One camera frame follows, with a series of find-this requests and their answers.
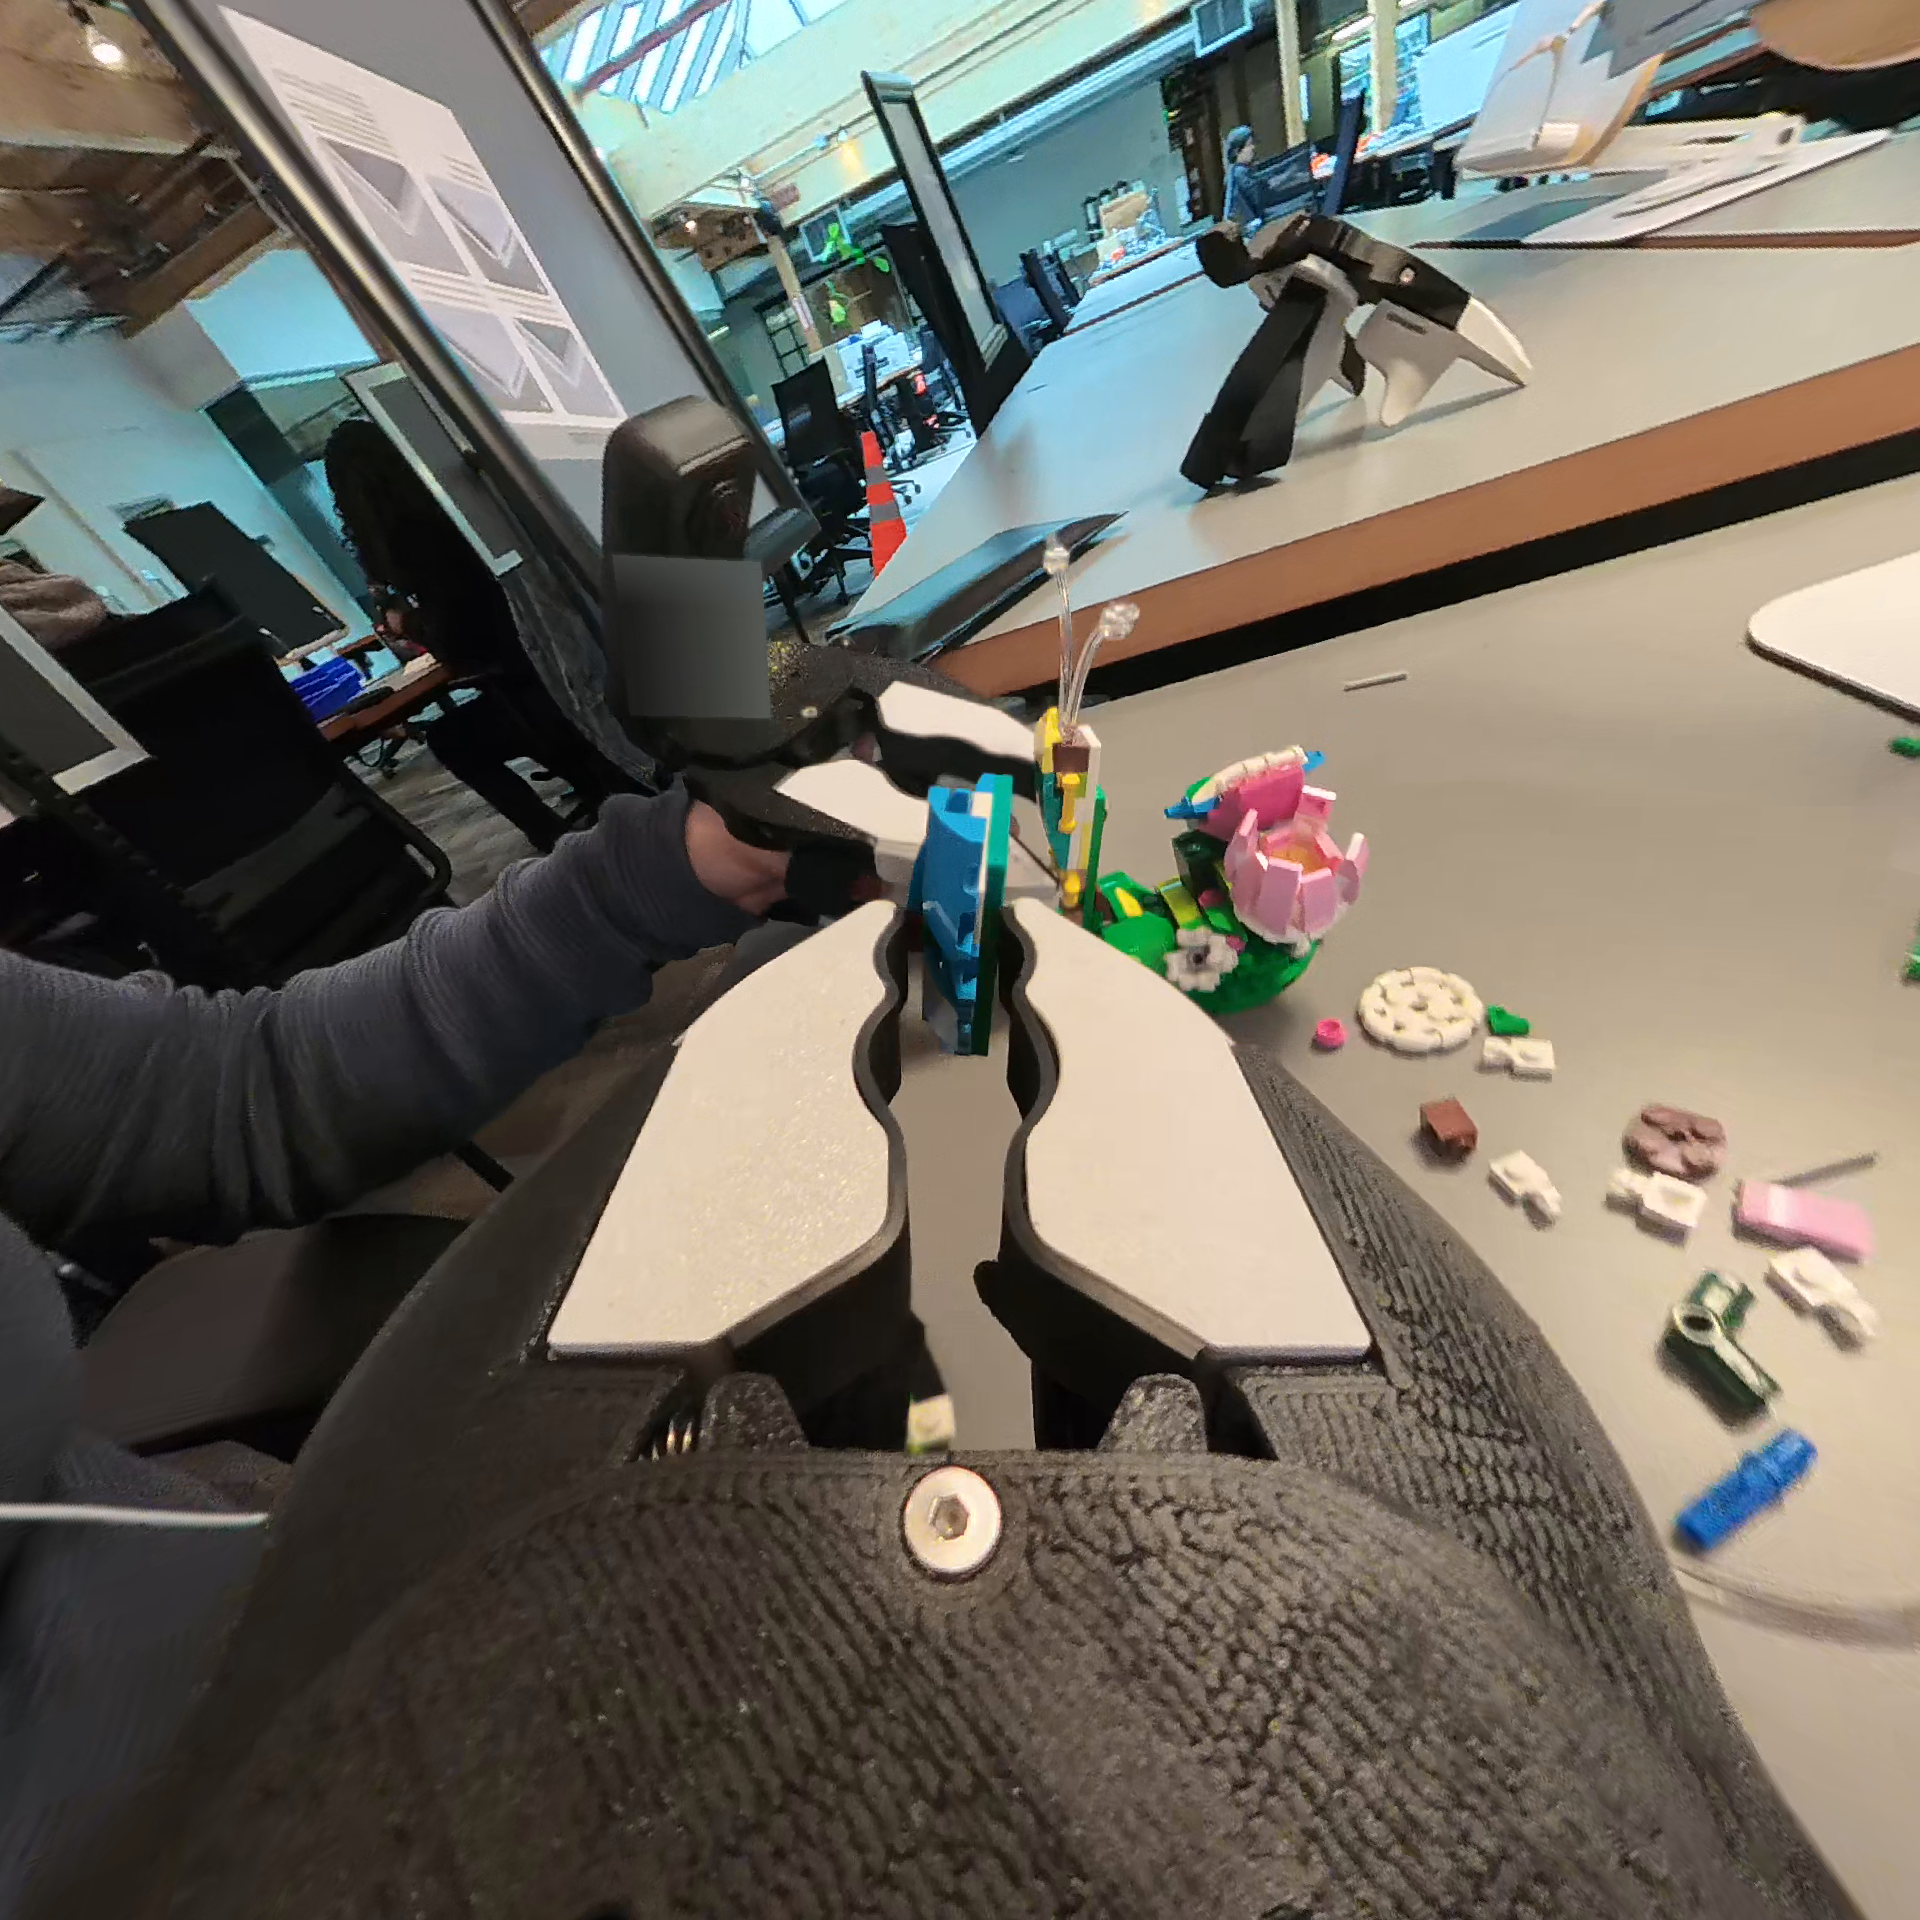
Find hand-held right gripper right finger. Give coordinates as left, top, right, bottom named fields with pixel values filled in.
left=999, top=896, right=1375, bottom=1368

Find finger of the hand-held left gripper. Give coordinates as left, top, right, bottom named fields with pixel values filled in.
left=873, top=678, right=1043, bottom=800
left=767, top=753, right=965, bottom=905

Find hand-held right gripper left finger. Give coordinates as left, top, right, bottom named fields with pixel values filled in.
left=544, top=896, right=917, bottom=1366

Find blue lego butterfly wing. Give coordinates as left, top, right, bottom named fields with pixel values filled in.
left=907, top=772, right=1024, bottom=1057

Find lego flower butterfly model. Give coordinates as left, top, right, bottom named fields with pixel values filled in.
left=1036, top=536, right=1374, bottom=1020

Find person's left forearm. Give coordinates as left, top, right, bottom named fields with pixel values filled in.
left=0, top=778, right=758, bottom=1247

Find white round lego plate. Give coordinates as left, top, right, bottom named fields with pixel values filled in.
left=1357, top=964, right=1488, bottom=1055

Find group of white lego pieces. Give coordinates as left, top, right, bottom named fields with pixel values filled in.
left=1481, top=1034, right=1881, bottom=1343

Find brown round lego plate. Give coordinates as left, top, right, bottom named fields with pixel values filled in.
left=1623, top=1104, right=1727, bottom=1181

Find dark green lego piece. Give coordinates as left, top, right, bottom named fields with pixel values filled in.
left=1661, top=1271, right=1785, bottom=1418

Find pink lego plate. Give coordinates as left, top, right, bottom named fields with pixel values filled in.
left=1734, top=1178, right=1877, bottom=1261

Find blue lego pin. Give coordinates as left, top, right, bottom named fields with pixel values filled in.
left=1675, top=1431, right=1817, bottom=1552

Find clear lego antenna pieces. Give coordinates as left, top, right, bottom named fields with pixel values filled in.
left=1671, top=1559, right=1920, bottom=1648

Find person's left hand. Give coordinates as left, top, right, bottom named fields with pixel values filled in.
left=680, top=785, right=902, bottom=922

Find orange traffic cone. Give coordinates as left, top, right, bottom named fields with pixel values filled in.
left=854, top=429, right=911, bottom=575

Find printed paper sheet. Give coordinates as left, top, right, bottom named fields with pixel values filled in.
left=222, top=6, right=633, bottom=462

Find black framed monitor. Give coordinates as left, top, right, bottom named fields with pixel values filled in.
left=859, top=66, right=1038, bottom=440

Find grey framed board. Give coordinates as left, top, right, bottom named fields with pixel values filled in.
left=127, top=0, right=819, bottom=578

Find idle hand-held gripper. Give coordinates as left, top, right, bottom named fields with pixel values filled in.
left=1177, top=210, right=1536, bottom=490

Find grey framed monitor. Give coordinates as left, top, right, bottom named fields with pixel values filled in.
left=0, top=604, right=149, bottom=798

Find person's torso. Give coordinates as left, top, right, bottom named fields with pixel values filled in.
left=0, top=1206, right=295, bottom=1920

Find white desk stand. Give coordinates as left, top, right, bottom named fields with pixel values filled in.
left=1451, top=0, right=1800, bottom=178

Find white stand with base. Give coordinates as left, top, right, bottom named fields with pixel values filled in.
left=1747, top=551, right=1920, bottom=714

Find black desk cable flap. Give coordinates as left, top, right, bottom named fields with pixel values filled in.
left=832, top=512, right=1128, bottom=655

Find white cord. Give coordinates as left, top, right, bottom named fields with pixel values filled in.
left=0, top=1503, right=275, bottom=1532

